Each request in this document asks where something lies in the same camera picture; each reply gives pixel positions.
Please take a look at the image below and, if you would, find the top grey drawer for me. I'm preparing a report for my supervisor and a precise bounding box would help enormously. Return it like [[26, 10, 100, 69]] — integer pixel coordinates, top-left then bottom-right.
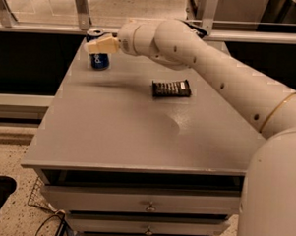
[[40, 186, 240, 215]]

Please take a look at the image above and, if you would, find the metal railing frame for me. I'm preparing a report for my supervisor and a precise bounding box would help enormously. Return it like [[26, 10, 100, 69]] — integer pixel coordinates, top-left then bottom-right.
[[0, 0, 296, 44]]

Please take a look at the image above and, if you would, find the metal drawer knob upper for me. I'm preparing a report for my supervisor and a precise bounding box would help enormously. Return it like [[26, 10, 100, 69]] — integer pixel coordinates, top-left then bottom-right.
[[146, 202, 155, 212]]

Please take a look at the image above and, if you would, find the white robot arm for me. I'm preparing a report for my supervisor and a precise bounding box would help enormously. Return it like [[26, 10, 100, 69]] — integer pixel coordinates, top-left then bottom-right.
[[85, 20, 296, 236]]

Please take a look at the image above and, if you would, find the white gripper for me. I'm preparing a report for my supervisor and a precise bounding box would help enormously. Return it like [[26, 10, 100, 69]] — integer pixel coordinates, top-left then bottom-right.
[[84, 22, 140, 56]]

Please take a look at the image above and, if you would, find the grey drawer cabinet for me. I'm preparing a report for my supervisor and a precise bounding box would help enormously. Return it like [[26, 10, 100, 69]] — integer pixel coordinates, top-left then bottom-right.
[[22, 51, 264, 236]]

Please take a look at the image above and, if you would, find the black cable on floor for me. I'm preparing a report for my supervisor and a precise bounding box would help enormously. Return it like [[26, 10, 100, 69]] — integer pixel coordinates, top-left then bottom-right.
[[33, 209, 69, 236]]

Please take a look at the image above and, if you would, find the wire mesh basket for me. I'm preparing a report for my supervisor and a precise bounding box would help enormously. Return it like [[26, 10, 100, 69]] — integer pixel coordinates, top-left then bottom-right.
[[28, 177, 53, 213]]

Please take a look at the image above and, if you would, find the dark blue chip bag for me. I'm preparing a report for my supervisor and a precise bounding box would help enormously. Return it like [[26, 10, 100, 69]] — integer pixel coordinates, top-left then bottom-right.
[[186, 23, 207, 38]]

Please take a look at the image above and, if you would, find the metal drawer knob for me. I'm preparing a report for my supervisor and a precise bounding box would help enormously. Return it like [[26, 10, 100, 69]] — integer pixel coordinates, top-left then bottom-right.
[[146, 202, 155, 212], [145, 227, 152, 236]]

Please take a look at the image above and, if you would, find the blue pepsi can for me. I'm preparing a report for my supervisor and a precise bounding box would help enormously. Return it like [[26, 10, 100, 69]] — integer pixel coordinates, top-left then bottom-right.
[[86, 29, 109, 71]]

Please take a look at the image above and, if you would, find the grey drawer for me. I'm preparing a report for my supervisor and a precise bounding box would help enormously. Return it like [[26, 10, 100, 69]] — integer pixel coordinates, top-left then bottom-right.
[[40, 186, 240, 215], [66, 214, 230, 236]]

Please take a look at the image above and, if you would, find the metal drawer knob lower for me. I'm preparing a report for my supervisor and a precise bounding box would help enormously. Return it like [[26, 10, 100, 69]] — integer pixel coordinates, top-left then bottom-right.
[[145, 227, 152, 236]]

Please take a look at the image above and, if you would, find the black chocolate bar pack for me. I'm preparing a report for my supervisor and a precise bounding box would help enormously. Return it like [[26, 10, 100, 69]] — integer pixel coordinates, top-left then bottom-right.
[[151, 80, 192, 97]]

